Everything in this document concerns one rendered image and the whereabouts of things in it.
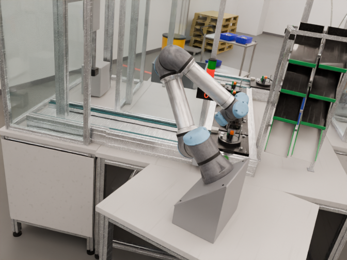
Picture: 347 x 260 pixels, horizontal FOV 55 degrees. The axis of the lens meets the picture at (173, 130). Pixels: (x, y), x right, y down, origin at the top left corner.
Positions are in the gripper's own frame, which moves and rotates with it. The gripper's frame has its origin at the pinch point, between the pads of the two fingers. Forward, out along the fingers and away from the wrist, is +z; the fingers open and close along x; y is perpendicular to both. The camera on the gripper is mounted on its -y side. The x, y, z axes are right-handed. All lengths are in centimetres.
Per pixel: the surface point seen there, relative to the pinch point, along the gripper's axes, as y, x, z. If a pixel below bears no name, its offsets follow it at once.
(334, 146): -21, 78, 47
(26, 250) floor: 95, -120, 61
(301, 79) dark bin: -23.8, 31.2, -22.9
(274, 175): 22.8, 29.1, 9.6
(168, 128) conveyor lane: 3.3, -39.6, 17.1
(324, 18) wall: -814, 292, 707
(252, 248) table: 71, 14, -31
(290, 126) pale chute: -4.5, 32.8, -2.1
